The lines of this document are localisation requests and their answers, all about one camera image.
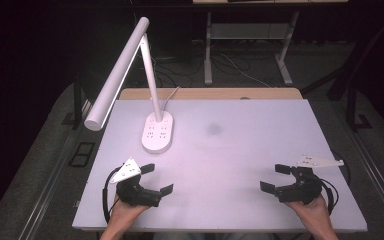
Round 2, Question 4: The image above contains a white lamp cable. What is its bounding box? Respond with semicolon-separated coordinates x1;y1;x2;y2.
161;86;181;114

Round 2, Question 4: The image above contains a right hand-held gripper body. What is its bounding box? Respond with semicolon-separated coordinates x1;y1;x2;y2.
274;154;345;205

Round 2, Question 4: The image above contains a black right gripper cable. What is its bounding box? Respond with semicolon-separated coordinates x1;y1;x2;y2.
319;150;352;217

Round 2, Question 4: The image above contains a black floor frame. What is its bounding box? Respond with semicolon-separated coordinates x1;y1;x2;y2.
67;141;96;168

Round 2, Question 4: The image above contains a white desk lamp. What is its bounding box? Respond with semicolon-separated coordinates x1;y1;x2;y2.
83;16;175;155

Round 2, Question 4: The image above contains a grey metal desk frame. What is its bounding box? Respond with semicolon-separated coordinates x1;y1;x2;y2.
203;11;300;87

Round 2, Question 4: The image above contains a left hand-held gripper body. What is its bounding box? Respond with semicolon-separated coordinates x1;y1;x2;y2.
109;157;163;208

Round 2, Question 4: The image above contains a person's right hand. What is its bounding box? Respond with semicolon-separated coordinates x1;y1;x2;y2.
284;195;330;223

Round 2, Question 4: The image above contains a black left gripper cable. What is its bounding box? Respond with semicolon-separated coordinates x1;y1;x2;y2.
101;165;122;225

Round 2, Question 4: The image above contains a tangle of floor cables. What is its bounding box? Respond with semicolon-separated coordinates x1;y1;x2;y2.
150;39;272;89

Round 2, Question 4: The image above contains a person's left hand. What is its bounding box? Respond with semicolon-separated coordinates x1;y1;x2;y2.
109;195;152;223

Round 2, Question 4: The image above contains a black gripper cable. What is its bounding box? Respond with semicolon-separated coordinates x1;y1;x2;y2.
319;150;352;217
101;165;122;225

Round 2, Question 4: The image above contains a black metal stand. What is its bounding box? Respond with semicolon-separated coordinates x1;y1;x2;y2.
300;11;374;133

